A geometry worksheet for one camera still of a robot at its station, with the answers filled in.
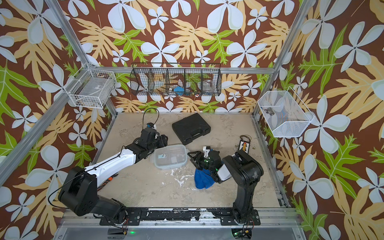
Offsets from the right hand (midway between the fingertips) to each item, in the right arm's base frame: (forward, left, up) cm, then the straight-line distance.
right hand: (188, 156), depth 90 cm
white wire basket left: (+28, +55, +30) cm, 69 cm away
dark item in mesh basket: (+19, -48, +20) cm, 56 cm away
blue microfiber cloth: (-12, -9, -5) cm, 16 cm away
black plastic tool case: (+21, -2, +2) cm, 21 cm away
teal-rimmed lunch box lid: (+3, +12, -5) cm, 13 cm away
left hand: (+8, +14, +9) cm, 18 cm away
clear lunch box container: (+2, +12, -4) cm, 13 cm away
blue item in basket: (+35, +5, +22) cm, 42 cm away
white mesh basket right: (+16, -56, +20) cm, 61 cm away
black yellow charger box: (+11, -38, -6) cm, 40 cm away
